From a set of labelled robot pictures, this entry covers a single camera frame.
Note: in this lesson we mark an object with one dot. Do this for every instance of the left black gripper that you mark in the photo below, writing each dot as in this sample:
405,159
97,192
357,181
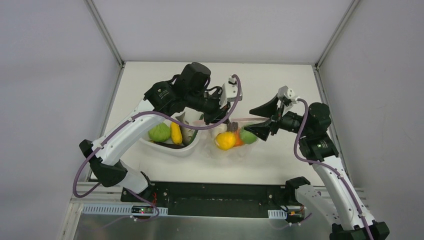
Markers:
215,112

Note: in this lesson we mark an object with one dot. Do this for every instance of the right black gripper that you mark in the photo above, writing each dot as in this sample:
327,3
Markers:
276,118

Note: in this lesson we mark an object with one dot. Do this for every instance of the white garlic toy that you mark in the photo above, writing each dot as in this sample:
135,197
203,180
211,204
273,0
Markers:
220,129

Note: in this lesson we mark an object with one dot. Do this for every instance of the white plastic basket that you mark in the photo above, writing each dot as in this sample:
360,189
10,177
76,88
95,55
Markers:
191,117

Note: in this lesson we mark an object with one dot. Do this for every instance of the dark purple plum toy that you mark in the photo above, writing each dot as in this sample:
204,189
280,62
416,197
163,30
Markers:
232,127

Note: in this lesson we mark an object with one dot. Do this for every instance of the green lime toy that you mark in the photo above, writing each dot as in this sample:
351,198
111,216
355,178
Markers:
247,137

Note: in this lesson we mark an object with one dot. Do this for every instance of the yellow lemon toy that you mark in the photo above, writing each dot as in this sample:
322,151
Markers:
225,140

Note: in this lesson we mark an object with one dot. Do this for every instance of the clear zip top bag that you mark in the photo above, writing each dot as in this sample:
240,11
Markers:
210,150

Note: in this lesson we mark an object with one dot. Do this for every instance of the orange toy fruit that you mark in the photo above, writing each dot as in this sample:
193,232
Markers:
239,142

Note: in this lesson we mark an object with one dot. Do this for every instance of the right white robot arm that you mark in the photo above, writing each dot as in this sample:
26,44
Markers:
346,215

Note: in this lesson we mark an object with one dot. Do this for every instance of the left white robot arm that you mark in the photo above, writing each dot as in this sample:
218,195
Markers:
189,89

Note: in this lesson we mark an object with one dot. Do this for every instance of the grey fish toy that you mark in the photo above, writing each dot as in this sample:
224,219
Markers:
185,127

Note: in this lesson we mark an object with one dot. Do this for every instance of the yellow corn toy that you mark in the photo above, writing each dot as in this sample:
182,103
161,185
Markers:
175,133

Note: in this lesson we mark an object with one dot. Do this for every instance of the dark eggplant toy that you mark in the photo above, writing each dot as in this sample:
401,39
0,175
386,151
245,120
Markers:
169,145

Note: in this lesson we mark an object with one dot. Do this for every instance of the green round vegetable toy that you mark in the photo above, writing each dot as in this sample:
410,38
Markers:
160,133

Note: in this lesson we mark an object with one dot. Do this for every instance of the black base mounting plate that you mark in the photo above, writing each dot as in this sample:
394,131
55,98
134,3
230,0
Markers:
224,199

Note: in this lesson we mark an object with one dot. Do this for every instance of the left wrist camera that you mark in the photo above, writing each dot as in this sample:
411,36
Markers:
229,92

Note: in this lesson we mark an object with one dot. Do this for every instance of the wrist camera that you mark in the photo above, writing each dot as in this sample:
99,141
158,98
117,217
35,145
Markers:
229,92
287,96

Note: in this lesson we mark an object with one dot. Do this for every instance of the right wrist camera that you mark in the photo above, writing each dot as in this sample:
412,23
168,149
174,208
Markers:
287,96

